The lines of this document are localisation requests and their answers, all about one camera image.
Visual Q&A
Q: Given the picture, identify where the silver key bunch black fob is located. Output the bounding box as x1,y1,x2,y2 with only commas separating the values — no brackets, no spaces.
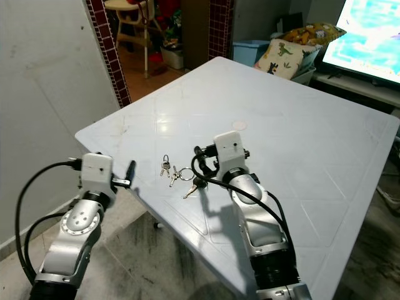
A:
161,154,210,199

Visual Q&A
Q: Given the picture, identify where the white plastic bucket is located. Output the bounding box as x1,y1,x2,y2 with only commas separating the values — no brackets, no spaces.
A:
161,45,185,71

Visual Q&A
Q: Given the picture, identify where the light blue storage box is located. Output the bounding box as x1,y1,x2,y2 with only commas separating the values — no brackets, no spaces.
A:
231,41,273,68

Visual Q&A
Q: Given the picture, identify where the brown wooden door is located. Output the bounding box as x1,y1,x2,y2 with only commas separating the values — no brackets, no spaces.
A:
180,0,212,71

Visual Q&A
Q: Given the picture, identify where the cream dinosaur print pillow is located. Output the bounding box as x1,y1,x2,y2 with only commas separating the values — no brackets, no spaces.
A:
253,39,319,81

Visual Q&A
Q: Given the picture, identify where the cream baby high chair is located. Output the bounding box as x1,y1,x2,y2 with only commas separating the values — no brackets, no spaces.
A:
103,0,163,79

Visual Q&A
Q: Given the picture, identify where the white television stand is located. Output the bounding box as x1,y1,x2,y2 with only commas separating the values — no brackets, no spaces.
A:
312,69,400,111

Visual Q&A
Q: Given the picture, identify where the yellow animal print pillow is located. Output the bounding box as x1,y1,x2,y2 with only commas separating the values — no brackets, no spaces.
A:
281,24,348,48

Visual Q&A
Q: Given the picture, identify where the flat television screen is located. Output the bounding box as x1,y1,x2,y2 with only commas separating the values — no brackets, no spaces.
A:
323,0,400,86

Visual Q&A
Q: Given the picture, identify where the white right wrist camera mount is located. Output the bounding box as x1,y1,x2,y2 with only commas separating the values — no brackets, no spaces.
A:
213,131,248,174

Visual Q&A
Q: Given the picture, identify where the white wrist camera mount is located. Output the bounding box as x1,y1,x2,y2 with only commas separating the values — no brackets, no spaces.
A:
80,154,116,196
213,131,248,174

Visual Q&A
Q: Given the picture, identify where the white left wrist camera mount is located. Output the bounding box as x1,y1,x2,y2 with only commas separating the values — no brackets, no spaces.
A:
80,154,116,196

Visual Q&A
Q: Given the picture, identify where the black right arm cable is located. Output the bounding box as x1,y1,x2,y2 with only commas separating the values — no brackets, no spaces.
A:
192,145,298,263

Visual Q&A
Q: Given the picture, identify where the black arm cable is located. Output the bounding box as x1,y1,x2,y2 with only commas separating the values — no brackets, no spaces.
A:
192,145,298,263
14,159,85,285

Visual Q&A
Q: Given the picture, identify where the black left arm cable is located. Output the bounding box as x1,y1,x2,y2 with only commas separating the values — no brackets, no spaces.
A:
14,159,85,285

